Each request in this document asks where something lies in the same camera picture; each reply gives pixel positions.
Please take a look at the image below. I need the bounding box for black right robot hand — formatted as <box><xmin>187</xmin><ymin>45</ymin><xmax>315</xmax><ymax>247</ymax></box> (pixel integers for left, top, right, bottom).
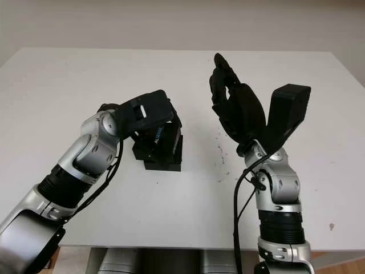
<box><xmin>209</xmin><ymin>53</ymin><xmax>268</xmax><ymax>157</ymax></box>

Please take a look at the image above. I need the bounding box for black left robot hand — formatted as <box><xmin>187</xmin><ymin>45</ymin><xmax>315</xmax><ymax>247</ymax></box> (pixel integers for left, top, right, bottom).
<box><xmin>129</xmin><ymin>98</ymin><xmax>184</xmax><ymax>161</ymax></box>

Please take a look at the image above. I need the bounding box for black RealSense box lid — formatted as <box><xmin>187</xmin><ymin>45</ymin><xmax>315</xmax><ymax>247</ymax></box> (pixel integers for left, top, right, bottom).
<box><xmin>150</xmin><ymin>124</ymin><xmax>183</xmax><ymax>165</ymax></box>

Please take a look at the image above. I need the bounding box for silver left robot thigh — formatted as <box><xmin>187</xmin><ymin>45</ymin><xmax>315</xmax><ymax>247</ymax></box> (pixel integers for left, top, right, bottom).
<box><xmin>98</xmin><ymin>248</ymin><xmax>141</xmax><ymax>274</ymax></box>

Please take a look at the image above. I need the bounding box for silver robot thigh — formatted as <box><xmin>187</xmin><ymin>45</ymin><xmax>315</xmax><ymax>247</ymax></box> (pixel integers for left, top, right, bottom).
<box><xmin>98</xmin><ymin>248</ymin><xmax>141</xmax><ymax>274</ymax></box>
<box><xmin>201</xmin><ymin>248</ymin><xmax>236</xmax><ymax>274</ymax></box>

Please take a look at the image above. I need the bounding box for black robot waist column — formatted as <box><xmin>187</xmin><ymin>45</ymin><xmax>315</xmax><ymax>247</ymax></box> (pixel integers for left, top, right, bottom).
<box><xmin>139</xmin><ymin>248</ymin><xmax>202</xmax><ymax>274</ymax></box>

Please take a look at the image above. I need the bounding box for white table leg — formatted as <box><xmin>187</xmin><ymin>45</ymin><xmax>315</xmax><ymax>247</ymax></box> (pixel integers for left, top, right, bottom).
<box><xmin>86</xmin><ymin>247</ymin><xmax>106</xmax><ymax>274</ymax></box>

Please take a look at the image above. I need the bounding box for silver right robot thigh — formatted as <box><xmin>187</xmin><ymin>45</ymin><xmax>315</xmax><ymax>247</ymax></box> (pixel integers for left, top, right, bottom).
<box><xmin>201</xmin><ymin>248</ymin><xmax>236</xmax><ymax>274</ymax></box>

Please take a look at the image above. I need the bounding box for black camera box base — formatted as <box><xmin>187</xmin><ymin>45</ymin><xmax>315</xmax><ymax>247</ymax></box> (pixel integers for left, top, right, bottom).
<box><xmin>143</xmin><ymin>134</ymin><xmax>184</xmax><ymax>172</ymax></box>

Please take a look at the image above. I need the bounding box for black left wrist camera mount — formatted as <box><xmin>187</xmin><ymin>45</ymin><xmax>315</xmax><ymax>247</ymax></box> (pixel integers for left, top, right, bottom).
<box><xmin>112</xmin><ymin>90</ymin><xmax>175</xmax><ymax>135</ymax></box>

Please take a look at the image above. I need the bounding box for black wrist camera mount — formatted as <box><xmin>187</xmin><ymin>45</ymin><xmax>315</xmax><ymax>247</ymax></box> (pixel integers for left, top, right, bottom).
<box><xmin>112</xmin><ymin>90</ymin><xmax>175</xmax><ymax>135</ymax></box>
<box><xmin>263</xmin><ymin>84</ymin><xmax>312</xmax><ymax>157</ymax></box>

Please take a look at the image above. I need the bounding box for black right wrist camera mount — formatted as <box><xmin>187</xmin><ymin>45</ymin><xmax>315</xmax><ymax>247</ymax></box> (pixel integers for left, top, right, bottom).
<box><xmin>263</xmin><ymin>84</ymin><xmax>312</xmax><ymax>157</ymax></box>

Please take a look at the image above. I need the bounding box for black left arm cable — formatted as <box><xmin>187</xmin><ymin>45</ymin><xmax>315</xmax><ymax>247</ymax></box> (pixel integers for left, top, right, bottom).
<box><xmin>61</xmin><ymin>102</ymin><xmax>126</xmax><ymax>224</ymax></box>

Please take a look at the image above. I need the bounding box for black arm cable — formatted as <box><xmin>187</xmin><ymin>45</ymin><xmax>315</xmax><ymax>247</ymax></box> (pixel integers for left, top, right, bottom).
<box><xmin>61</xmin><ymin>102</ymin><xmax>126</xmax><ymax>224</ymax></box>
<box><xmin>232</xmin><ymin>154</ymin><xmax>270</xmax><ymax>274</ymax></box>

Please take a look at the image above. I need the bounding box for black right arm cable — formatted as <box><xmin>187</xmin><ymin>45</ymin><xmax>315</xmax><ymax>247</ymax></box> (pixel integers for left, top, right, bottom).
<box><xmin>232</xmin><ymin>154</ymin><xmax>270</xmax><ymax>274</ymax></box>

